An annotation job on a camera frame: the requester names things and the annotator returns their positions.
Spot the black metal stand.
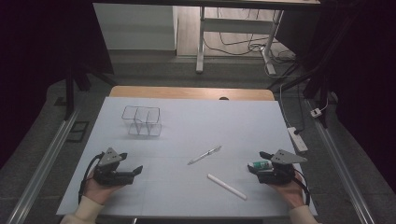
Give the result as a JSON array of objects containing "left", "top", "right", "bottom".
[
  {"left": 267, "top": 0, "right": 359, "bottom": 129},
  {"left": 64, "top": 62, "right": 118, "bottom": 121}
]

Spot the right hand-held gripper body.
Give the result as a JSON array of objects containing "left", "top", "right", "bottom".
[{"left": 255, "top": 148, "right": 308, "bottom": 187}]

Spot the black curtain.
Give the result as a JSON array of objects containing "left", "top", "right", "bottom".
[
  {"left": 275, "top": 0, "right": 396, "bottom": 194},
  {"left": 0, "top": 0, "right": 115, "bottom": 169}
]

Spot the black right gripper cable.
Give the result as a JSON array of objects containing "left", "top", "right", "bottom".
[{"left": 292, "top": 169, "right": 312, "bottom": 206}]

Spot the aluminium rail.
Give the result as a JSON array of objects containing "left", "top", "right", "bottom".
[
  {"left": 5, "top": 106, "right": 82, "bottom": 224},
  {"left": 304, "top": 98, "right": 376, "bottom": 224}
]

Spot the silver pen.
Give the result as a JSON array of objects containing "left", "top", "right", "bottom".
[{"left": 187, "top": 145, "right": 222, "bottom": 166}]

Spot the white table sheet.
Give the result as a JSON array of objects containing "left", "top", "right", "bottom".
[{"left": 56, "top": 96, "right": 318, "bottom": 217}]

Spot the person's left hand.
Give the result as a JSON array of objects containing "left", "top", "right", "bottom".
[{"left": 83, "top": 169, "right": 125, "bottom": 205}]

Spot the person's right hand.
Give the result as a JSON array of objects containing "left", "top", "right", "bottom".
[{"left": 267, "top": 172, "right": 307, "bottom": 210}]

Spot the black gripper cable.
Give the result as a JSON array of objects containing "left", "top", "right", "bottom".
[
  {"left": 292, "top": 169, "right": 312, "bottom": 206},
  {"left": 78, "top": 151, "right": 106, "bottom": 204}
]

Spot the green and white glue stick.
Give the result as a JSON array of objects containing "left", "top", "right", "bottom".
[{"left": 247, "top": 160, "right": 274, "bottom": 172}]

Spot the white panel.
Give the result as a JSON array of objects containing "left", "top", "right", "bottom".
[{"left": 92, "top": 3, "right": 178, "bottom": 51}]

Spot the clear acrylic organizer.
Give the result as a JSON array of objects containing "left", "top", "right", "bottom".
[{"left": 120, "top": 105, "right": 163, "bottom": 137}]

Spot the white-legged desk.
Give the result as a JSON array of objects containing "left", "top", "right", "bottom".
[{"left": 92, "top": 0, "right": 321, "bottom": 76}]

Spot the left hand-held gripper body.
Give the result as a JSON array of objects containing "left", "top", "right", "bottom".
[{"left": 92, "top": 147, "right": 135, "bottom": 187}]

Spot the black floor frame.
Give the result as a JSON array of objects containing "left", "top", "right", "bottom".
[{"left": 66, "top": 120, "right": 91, "bottom": 144}]

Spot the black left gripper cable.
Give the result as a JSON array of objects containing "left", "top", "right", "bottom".
[{"left": 78, "top": 151, "right": 106, "bottom": 204}]

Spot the white power strip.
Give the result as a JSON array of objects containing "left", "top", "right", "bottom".
[{"left": 287, "top": 126, "right": 309, "bottom": 153}]

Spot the tangle of dark floor cables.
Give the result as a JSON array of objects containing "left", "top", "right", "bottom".
[{"left": 202, "top": 7, "right": 297, "bottom": 78}]

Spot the white power strip cable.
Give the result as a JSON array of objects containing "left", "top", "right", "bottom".
[{"left": 278, "top": 82, "right": 293, "bottom": 129}]

